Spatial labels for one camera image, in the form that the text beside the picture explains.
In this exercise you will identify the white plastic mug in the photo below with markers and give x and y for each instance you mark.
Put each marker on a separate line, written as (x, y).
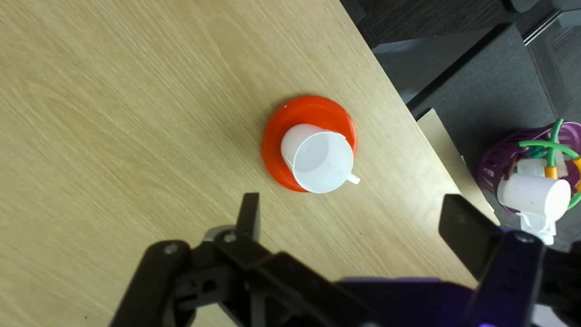
(319, 160)

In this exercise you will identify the white cup in basket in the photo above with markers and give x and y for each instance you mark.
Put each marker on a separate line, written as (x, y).
(537, 202)

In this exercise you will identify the purple basket with toys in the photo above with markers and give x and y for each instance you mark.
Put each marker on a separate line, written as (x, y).
(553, 149)

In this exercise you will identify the red side plate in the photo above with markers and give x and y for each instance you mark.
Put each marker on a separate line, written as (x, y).
(310, 109)

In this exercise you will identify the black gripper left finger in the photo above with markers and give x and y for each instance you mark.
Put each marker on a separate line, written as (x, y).
(246, 224)

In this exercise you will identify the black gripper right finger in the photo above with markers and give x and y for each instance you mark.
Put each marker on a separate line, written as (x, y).
(468, 233)

